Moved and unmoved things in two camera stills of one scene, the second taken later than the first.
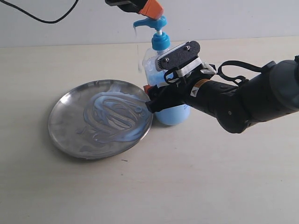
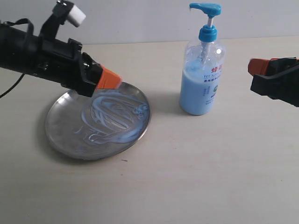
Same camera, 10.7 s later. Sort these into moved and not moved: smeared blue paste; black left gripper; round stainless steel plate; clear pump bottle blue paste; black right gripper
Moved: black right gripper; clear pump bottle blue paste; black left gripper
Not moved: round stainless steel plate; smeared blue paste
